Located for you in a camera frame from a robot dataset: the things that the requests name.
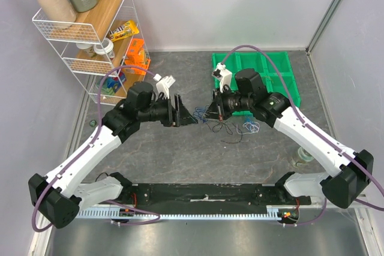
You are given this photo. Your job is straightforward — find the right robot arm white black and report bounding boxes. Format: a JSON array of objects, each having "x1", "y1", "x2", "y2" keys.
[{"x1": 205, "y1": 65, "x2": 374, "y2": 209}]

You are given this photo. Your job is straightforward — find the beige pump bottle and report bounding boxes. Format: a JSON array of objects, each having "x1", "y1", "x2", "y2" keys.
[{"x1": 37, "y1": 0, "x2": 76, "y2": 29}]

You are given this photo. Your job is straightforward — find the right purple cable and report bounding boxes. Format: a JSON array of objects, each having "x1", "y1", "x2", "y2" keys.
[{"x1": 220, "y1": 45, "x2": 384, "y2": 227}]

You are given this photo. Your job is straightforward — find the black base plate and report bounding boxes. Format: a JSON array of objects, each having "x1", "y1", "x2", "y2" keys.
[{"x1": 116, "y1": 183, "x2": 311, "y2": 206}]

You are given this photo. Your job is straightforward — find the green blue toy car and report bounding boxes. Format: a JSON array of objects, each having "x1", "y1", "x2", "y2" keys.
[{"x1": 101, "y1": 72, "x2": 126, "y2": 95}]

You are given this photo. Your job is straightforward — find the light blue white wire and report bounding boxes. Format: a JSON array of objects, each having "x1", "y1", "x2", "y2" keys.
[{"x1": 235, "y1": 116, "x2": 260, "y2": 135}]

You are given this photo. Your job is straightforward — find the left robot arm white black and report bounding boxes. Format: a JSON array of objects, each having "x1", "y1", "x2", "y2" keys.
[{"x1": 28, "y1": 82, "x2": 197, "y2": 228}]

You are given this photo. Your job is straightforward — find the slotted cable duct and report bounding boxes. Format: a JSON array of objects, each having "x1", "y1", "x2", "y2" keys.
[{"x1": 76, "y1": 205, "x2": 281, "y2": 221}]

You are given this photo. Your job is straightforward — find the orange snack box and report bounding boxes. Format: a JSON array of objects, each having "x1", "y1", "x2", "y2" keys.
[{"x1": 124, "y1": 38, "x2": 151, "y2": 70}]

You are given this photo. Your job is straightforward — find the black wire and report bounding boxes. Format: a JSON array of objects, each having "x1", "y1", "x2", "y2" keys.
[{"x1": 206, "y1": 118, "x2": 244, "y2": 145}]

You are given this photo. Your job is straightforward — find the purple cable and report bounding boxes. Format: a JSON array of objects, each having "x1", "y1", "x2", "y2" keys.
[
  {"x1": 31, "y1": 65, "x2": 163, "y2": 233},
  {"x1": 220, "y1": 45, "x2": 384, "y2": 227}
]

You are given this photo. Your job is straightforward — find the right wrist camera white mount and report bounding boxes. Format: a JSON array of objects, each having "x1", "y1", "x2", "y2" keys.
[{"x1": 212, "y1": 62, "x2": 232, "y2": 93}]

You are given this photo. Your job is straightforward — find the clear glass bottle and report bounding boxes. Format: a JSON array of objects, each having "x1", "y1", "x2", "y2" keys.
[{"x1": 89, "y1": 119, "x2": 98, "y2": 127}]

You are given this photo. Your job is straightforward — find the white wire shelf rack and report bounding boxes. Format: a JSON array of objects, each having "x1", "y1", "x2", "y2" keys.
[{"x1": 32, "y1": 0, "x2": 145, "y2": 106}]

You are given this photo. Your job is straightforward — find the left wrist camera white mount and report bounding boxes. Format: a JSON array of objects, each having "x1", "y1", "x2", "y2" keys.
[{"x1": 153, "y1": 74, "x2": 176, "y2": 99}]

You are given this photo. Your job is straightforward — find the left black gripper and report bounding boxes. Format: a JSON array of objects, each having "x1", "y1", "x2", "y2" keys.
[{"x1": 139, "y1": 94, "x2": 198, "y2": 127}]

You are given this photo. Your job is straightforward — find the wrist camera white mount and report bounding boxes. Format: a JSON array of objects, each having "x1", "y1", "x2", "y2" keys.
[
  {"x1": 153, "y1": 74, "x2": 176, "y2": 99},
  {"x1": 212, "y1": 62, "x2": 232, "y2": 93}
]

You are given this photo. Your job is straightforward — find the green six-compartment bin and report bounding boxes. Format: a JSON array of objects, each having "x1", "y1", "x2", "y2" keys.
[{"x1": 212, "y1": 52, "x2": 301, "y2": 126}]

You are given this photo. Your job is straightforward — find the yellow candy bag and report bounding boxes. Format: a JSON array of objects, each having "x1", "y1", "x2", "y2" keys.
[{"x1": 107, "y1": 20, "x2": 140, "y2": 43}]

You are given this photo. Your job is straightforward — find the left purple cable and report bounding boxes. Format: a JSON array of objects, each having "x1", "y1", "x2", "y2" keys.
[{"x1": 31, "y1": 65, "x2": 163, "y2": 233}]

